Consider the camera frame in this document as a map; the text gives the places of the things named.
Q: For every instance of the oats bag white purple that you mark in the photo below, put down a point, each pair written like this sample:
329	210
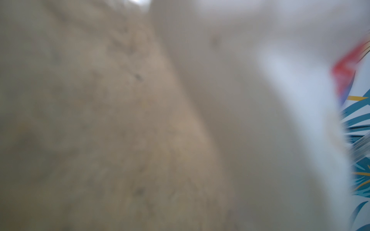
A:
177	116

